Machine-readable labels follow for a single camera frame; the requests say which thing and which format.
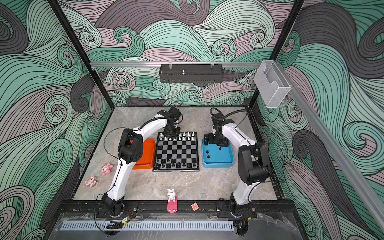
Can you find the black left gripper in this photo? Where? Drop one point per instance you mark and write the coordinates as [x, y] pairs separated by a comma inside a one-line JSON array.
[[178, 131]]

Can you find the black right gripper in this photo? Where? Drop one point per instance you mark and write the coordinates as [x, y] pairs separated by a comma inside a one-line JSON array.
[[223, 143]]

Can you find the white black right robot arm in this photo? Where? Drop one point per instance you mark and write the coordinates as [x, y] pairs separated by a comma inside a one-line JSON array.
[[251, 169]]

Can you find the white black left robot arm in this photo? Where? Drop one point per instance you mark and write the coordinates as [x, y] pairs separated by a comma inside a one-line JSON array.
[[130, 151]]

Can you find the black white chess board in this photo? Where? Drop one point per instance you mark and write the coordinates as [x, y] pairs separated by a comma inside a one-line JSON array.
[[177, 154]]

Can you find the blue plastic tray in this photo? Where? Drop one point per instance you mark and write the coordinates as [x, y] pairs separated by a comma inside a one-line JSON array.
[[215, 156]]

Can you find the orange plastic tray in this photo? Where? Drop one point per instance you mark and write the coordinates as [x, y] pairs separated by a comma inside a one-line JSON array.
[[147, 160]]

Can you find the small orange letter block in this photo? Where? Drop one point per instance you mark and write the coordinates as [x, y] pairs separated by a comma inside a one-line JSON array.
[[195, 206]]

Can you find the white rabbit figurine pink stand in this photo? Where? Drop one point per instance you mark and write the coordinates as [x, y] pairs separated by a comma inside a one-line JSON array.
[[172, 205]]

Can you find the pink white plush toy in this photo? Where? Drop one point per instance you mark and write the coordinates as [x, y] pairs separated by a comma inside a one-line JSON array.
[[91, 182], [106, 169]]

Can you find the black perforated wall shelf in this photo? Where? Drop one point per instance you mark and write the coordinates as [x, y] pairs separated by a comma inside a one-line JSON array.
[[200, 74]]

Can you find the clear acrylic wall holder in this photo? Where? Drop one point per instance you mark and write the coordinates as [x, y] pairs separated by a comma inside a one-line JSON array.
[[272, 83]]

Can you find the silver aluminium rail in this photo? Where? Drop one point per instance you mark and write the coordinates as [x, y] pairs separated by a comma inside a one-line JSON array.
[[138, 64]]

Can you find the white slotted cable duct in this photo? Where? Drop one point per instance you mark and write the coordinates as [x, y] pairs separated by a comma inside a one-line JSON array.
[[150, 226]]

